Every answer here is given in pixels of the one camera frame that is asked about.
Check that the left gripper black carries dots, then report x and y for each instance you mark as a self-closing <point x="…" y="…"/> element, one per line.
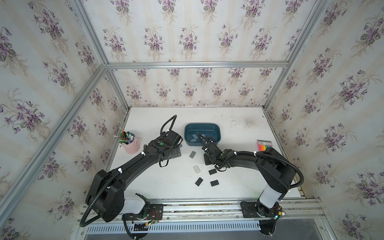
<point x="176" y="152"/>

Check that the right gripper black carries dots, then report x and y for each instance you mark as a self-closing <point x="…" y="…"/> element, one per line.
<point x="205" y="157"/>

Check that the grey-blue eraser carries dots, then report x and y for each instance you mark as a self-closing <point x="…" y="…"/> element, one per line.
<point x="194" y="139"/>

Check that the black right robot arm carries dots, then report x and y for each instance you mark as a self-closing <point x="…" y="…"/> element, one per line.
<point x="279" y="173"/>

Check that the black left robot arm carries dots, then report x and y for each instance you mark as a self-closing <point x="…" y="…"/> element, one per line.
<point x="106" y="196"/>

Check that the black eraser middle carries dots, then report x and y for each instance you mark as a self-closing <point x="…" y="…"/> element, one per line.
<point x="213" y="171"/>

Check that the black eraser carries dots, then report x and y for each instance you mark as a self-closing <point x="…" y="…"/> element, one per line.
<point x="214" y="183"/>
<point x="213" y="171"/>
<point x="199" y="182"/>

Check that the grey eraser centre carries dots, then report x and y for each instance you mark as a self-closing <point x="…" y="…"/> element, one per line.
<point x="192" y="155"/>

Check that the white eraser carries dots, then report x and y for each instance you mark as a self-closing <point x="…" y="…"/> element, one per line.
<point x="196" y="169"/>

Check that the teal plastic storage box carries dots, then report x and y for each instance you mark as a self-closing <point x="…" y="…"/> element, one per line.
<point x="209" y="131"/>

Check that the black eraser lower right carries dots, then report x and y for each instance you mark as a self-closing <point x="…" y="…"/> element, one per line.
<point x="214" y="183"/>

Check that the black eraser lower left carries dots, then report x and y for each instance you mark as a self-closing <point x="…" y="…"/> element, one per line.
<point x="199" y="182"/>

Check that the pink pen cup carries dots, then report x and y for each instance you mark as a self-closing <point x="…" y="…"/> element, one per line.
<point x="128" y="141"/>

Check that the coloured highlighter pack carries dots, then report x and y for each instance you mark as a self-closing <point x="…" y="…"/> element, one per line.
<point x="263" y="145"/>

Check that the aluminium frame horizontal rail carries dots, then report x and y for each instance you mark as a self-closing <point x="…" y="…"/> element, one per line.
<point x="196" y="65"/>

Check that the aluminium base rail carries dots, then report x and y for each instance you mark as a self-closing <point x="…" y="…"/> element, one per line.
<point x="184" y="216"/>

